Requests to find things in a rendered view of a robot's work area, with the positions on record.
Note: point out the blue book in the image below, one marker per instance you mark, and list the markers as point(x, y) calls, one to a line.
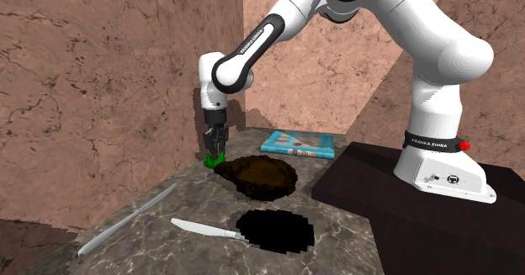
point(299, 143)

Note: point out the long silver knife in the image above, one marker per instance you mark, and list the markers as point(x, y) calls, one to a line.
point(123, 223)

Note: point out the short silver knife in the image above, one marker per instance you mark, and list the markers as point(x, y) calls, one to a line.
point(205, 228)

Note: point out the small green figure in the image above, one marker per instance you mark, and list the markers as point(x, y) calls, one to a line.
point(214, 161)

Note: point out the dark robot stand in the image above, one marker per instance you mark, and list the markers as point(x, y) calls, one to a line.
point(410, 221)

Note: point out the brown bowl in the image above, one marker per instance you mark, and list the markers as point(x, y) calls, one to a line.
point(262, 178)

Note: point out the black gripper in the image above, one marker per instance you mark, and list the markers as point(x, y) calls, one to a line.
point(215, 119)

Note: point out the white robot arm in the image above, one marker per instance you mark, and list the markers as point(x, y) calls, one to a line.
point(434, 57)

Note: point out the black plate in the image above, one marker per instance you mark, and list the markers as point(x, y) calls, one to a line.
point(275, 231)

